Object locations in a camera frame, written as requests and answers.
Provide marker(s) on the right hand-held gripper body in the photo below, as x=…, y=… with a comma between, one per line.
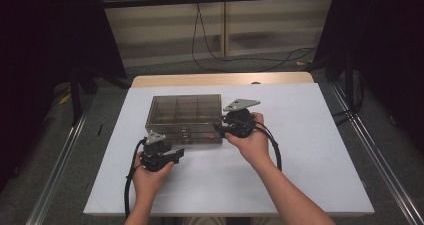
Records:
x=241, y=121

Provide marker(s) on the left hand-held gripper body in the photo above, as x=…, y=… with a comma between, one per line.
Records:
x=153, y=156

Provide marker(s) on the smoky transparent drawer cabinet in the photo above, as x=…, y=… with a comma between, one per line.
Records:
x=185, y=113

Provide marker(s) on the person's left hand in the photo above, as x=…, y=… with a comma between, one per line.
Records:
x=150, y=181

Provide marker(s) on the person's right hand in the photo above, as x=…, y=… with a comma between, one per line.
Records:
x=253, y=145

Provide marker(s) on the wooden table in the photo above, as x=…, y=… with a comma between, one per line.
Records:
x=200, y=79

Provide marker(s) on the person's left leg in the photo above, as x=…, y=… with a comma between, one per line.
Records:
x=203, y=221

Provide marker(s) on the white table cover board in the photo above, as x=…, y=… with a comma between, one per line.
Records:
x=316, y=151

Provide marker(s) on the black metal stand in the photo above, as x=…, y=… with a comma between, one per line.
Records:
x=76, y=98
x=349, y=85

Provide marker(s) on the black curtain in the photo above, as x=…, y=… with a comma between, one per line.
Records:
x=43, y=51
x=383, y=51

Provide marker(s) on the metal floor rail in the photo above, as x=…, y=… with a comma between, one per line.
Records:
x=58, y=171
x=376, y=151

